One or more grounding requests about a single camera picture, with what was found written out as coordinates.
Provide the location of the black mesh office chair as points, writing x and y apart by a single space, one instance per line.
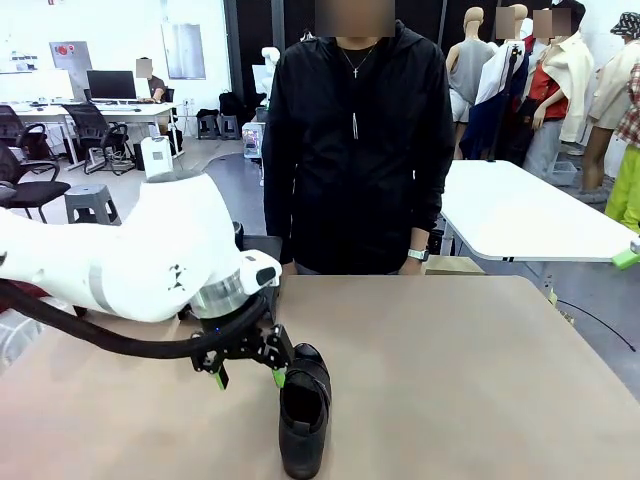
85 125
35 135
7 120

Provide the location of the person's left forearm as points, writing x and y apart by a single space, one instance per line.
429 200

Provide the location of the silver wristwatch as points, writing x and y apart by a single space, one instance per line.
418 254

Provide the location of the neon yellow trousers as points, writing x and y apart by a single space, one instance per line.
625 190

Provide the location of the black computer monitor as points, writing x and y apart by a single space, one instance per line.
111 84

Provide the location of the mannequin with white navy jacket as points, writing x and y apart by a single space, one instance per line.
500 90

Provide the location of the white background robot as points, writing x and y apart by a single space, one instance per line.
267 65

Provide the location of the white office desk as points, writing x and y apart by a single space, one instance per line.
125 111

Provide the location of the mannequin in cream jacket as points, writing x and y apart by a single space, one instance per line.
575 85

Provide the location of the white air purifier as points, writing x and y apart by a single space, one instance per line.
159 155

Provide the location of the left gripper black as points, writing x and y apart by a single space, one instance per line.
250 345

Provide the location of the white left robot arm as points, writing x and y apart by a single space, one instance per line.
150 240

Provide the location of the person in black jacket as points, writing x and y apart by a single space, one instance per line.
350 175

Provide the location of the black cantilever office chair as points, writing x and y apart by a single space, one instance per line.
35 190

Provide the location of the mannequin in grey tank top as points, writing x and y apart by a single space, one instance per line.
472 65

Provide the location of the person's right forearm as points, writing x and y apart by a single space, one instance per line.
279 210

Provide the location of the person's left hand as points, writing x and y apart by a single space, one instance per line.
414 267

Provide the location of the grey plastic stool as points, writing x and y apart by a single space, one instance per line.
87 192

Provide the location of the grey panel with red sign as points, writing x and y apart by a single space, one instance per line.
70 55

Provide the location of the seated person in brown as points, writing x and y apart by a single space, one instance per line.
156 86

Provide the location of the clear storage box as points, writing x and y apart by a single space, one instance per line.
252 142

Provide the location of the mannequin in red top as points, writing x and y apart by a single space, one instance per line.
542 85

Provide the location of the mannequin with bucket hat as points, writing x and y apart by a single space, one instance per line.
612 90

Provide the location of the red plaid shirt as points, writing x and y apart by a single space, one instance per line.
632 105

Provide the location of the white plastic bag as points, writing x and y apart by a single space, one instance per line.
15 345

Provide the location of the white table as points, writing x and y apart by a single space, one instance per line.
510 210

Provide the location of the grey wall poster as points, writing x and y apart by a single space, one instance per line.
184 50

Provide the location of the small dark stool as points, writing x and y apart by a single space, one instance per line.
207 125
230 125

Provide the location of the black backpack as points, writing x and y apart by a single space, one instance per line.
232 102

